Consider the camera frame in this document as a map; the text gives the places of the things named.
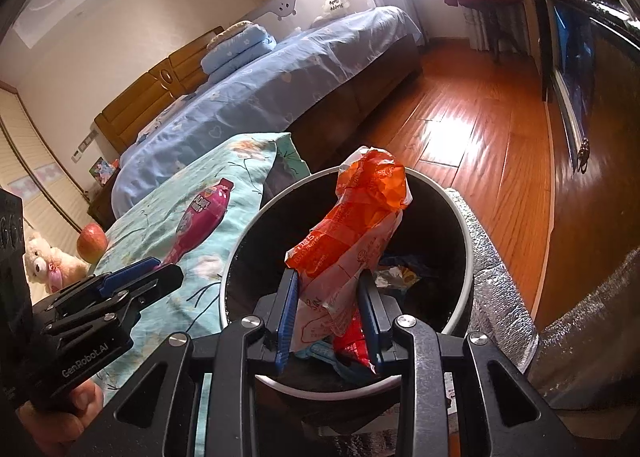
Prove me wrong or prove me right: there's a white bed guard rail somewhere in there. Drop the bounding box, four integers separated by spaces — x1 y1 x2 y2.
243 0 384 41

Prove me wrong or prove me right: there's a wooden nightstand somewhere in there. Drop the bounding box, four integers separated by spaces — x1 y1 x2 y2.
88 170 119 232

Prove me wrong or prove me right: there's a wooden headboard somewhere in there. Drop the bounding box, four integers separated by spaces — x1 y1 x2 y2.
94 26 224 154

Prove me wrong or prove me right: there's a cream teddy bear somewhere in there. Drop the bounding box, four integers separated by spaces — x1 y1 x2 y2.
24 232 89 293

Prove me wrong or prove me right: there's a teal floral bed cover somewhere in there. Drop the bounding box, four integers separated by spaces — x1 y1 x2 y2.
89 131 312 457

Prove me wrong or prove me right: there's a red yellow apple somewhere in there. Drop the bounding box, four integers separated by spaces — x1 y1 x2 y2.
76 223 108 264

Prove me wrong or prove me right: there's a blue sheet bed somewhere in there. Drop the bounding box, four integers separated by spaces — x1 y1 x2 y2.
112 6 422 217

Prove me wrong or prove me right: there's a round trash bin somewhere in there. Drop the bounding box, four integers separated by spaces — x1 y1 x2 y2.
220 168 474 402

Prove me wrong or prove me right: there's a black glossy tv cabinet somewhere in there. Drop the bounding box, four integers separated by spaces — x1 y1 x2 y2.
533 0 639 328

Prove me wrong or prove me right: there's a left hand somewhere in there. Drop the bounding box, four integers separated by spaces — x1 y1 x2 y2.
16 379 103 456

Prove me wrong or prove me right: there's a pink candy wrapper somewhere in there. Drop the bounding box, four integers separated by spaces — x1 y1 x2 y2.
162 178 234 265

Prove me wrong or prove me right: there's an orange white plastic bag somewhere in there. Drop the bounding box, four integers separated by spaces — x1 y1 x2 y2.
285 146 412 370

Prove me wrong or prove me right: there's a folded blue blanket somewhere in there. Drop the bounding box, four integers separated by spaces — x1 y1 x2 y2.
201 21 277 75

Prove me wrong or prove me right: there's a silver insulation foil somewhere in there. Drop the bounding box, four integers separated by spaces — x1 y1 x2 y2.
444 186 640 411

